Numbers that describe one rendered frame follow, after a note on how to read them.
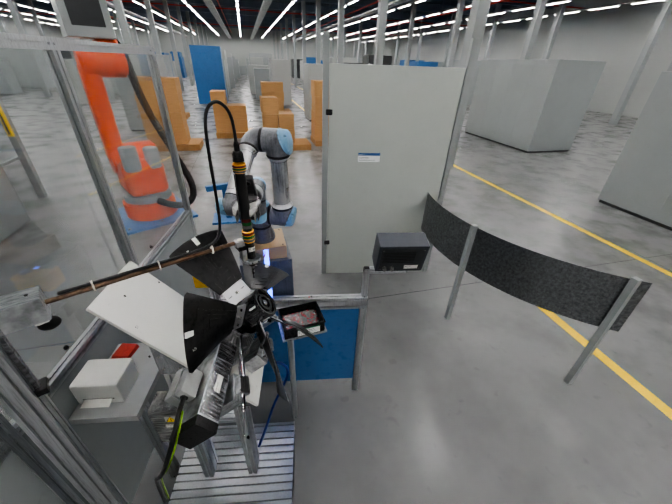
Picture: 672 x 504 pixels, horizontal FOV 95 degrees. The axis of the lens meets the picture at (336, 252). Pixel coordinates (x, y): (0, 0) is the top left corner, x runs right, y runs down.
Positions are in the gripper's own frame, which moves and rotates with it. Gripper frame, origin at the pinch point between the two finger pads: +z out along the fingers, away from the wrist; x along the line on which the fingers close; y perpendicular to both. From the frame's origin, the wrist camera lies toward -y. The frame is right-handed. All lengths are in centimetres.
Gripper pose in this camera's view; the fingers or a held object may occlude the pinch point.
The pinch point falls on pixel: (242, 212)
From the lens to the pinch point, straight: 109.4
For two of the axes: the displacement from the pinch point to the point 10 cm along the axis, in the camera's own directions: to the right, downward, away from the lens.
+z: 0.8, 5.2, -8.5
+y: -0.3, 8.5, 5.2
